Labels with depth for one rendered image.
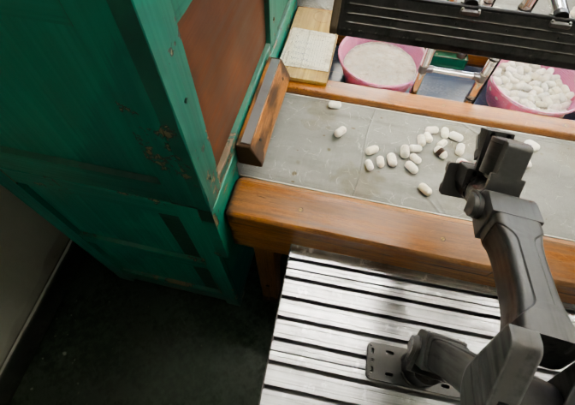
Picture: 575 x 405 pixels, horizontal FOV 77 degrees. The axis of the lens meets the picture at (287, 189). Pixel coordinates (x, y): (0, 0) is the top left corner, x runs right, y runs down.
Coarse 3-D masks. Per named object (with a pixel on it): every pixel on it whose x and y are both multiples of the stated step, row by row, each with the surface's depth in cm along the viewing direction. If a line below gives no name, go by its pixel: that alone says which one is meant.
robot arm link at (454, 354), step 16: (432, 336) 62; (432, 352) 59; (448, 352) 54; (464, 352) 52; (432, 368) 58; (448, 368) 53; (464, 368) 48; (544, 384) 38; (528, 400) 37; (544, 400) 37; (560, 400) 37
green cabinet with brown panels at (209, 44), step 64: (0, 0) 39; (64, 0) 37; (128, 0) 35; (192, 0) 47; (256, 0) 79; (0, 64) 50; (64, 64) 47; (128, 64) 42; (192, 64) 53; (256, 64) 89; (0, 128) 66; (64, 128) 61; (128, 128) 57; (192, 128) 55; (128, 192) 74; (192, 192) 67
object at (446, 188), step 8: (448, 168) 68; (456, 168) 68; (448, 176) 68; (480, 176) 62; (448, 184) 69; (456, 184) 68; (440, 192) 70; (448, 192) 69; (456, 192) 69; (464, 192) 64
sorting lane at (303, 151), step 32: (288, 96) 103; (288, 128) 97; (320, 128) 97; (352, 128) 97; (384, 128) 97; (416, 128) 97; (448, 128) 98; (480, 128) 98; (288, 160) 92; (320, 160) 92; (352, 160) 92; (384, 160) 92; (448, 160) 92; (544, 160) 92; (352, 192) 87; (384, 192) 87; (416, 192) 87; (544, 192) 88; (544, 224) 83
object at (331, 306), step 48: (288, 288) 82; (336, 288) 84; (384, 288) 82; (432, 288) 82; (480, 288) 83; (288, 336) 77; (336, 336) 77; (384, 336) 77; (480, 336) 79; (288, 384) 72; (336, 384) 72; (384, 384) 74
